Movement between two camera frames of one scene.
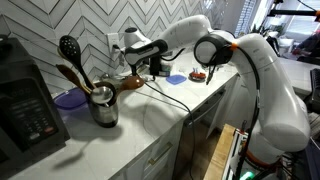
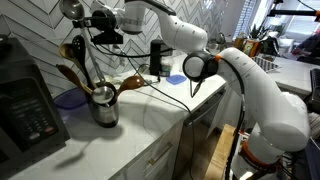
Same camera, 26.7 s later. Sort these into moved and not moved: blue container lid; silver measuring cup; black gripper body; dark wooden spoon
Moved: black gripper body
Not moved: dark wooden spoon; silver measuring cup; blue container lid
